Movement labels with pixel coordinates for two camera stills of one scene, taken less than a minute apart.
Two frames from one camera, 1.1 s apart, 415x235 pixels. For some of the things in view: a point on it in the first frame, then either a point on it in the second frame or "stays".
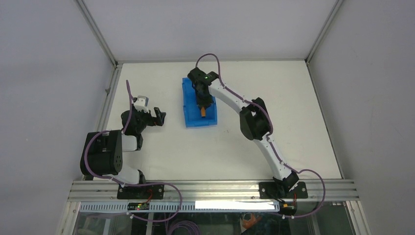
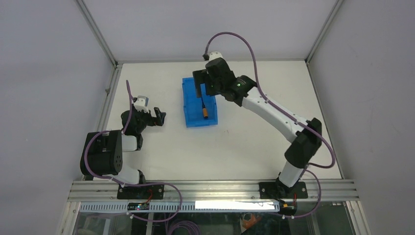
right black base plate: [267, 190] stays
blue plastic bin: [192, 110] stays
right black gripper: [205, 103] to [202, 76]
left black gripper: [152, 121] stays
